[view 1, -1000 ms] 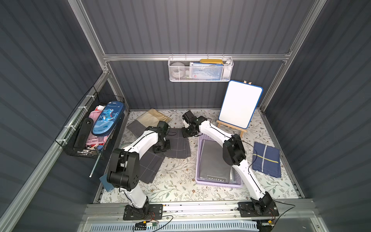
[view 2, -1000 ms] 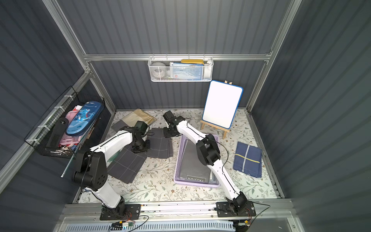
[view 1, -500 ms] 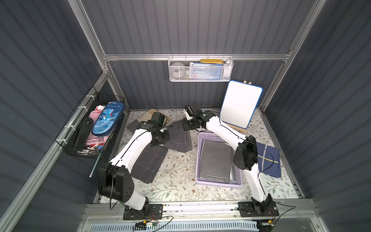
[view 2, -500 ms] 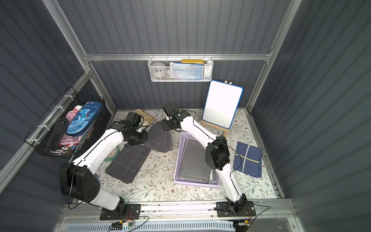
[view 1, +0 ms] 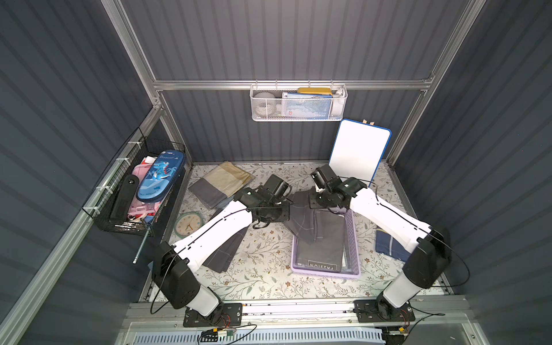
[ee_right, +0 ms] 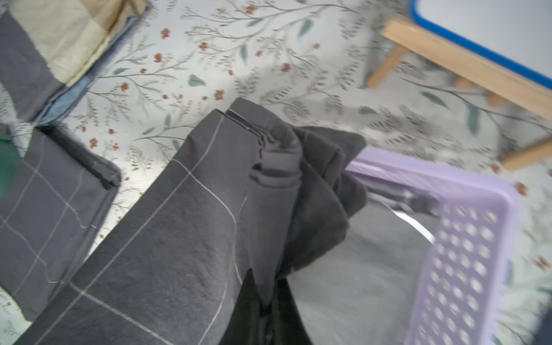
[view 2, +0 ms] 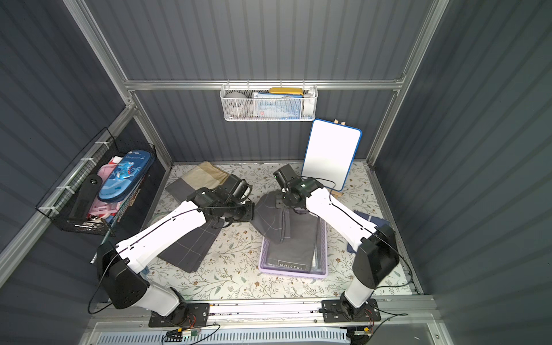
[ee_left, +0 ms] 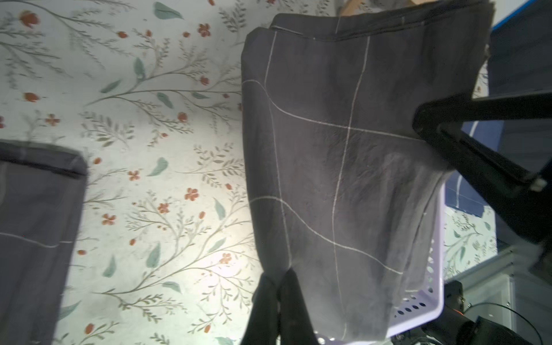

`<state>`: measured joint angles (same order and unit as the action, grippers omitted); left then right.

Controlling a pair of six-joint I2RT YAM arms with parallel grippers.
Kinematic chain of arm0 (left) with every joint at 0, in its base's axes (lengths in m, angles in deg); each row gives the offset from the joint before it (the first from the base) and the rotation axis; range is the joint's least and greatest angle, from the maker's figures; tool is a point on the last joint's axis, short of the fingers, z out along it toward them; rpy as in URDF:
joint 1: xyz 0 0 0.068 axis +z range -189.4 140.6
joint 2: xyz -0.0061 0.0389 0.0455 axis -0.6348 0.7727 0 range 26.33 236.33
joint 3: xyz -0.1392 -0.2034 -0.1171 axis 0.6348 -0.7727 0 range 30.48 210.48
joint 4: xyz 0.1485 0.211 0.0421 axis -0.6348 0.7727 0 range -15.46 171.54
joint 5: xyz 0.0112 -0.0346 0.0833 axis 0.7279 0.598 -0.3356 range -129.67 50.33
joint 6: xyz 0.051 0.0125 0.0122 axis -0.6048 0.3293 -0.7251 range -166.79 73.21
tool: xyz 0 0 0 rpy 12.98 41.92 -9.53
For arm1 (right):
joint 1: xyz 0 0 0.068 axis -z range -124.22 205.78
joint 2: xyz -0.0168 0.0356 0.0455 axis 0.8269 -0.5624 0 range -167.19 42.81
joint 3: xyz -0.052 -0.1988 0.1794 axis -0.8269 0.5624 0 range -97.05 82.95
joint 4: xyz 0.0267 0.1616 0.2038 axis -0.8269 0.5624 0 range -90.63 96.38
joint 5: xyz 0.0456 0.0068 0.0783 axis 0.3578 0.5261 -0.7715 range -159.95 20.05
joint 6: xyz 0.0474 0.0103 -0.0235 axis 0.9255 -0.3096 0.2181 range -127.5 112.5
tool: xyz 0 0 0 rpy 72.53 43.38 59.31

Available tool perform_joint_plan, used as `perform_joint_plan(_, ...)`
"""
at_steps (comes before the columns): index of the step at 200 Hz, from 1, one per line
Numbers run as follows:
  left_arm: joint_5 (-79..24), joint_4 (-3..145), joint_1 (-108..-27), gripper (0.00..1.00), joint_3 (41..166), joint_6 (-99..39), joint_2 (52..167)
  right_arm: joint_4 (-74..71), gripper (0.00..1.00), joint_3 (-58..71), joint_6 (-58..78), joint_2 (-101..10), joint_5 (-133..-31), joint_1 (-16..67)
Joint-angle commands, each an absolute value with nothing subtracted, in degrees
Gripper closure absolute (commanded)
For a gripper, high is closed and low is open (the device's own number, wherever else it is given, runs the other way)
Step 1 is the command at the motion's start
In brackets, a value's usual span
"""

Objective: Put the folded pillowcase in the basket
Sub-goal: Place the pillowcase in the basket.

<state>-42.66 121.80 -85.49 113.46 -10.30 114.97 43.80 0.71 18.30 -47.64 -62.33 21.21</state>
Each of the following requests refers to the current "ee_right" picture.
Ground purple plastic basket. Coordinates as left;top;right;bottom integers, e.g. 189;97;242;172
347;148;520;344

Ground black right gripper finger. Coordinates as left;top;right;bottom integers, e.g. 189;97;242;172
220;270;312;345

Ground wooden easel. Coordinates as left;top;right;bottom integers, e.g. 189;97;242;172
366;14;552;171

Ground blue framed whiteboard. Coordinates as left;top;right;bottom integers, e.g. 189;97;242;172
411;0;551;89

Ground dark grey checked pillowcase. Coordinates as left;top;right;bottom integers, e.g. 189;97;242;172
18;98;367;344
1;129;122;322

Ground dark grey checked pillowcase back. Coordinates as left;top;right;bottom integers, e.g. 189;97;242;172
18;98;367;344

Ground plain grey pillowcase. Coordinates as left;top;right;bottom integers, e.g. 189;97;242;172
288;202;438;344

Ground beige grey folded pillowcase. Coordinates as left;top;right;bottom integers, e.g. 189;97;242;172
1;1;150;124

